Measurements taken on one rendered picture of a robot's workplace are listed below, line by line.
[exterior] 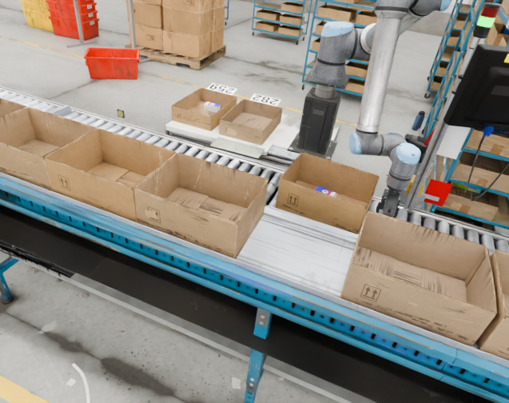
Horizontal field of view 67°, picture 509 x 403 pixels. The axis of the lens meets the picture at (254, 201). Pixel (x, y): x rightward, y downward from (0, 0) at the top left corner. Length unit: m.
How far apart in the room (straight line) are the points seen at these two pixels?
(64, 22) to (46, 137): 5.37
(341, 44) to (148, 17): 4.42
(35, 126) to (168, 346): 1.26
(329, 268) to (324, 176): 0.69
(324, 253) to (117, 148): 0.97
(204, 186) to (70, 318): 1.16
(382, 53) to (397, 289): 0.86
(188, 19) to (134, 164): 4.29
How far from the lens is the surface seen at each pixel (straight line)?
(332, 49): 2.10
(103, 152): 1.82
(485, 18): 1.73
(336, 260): 1.40
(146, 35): 6.30
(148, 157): 1.67
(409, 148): 1.61
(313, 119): 2.21
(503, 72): 1.65
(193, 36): 5.86
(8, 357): 2.34
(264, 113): 2.63
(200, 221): 1.28
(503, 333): 1.29
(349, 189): 1.94
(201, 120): 2.41
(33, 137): 2.10
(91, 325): 2.32
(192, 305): 1.53
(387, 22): 1.58
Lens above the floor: 1.82
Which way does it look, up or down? 36 degrees down
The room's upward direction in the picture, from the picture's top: 7 degrees clockwise
